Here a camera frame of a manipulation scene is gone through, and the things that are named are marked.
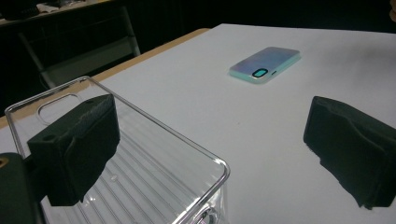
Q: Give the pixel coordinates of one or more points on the clear plastic phone case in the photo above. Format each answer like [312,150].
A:
[162,161]

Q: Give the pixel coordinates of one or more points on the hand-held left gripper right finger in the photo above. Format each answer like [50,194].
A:
[351,146]

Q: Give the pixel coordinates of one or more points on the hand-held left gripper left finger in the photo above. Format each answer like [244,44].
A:
[77,149]

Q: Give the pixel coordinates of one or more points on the iridescent pastel phone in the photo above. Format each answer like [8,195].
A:
[264,64]

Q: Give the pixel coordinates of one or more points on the metal folding chair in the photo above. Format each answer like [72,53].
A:
[90,53]

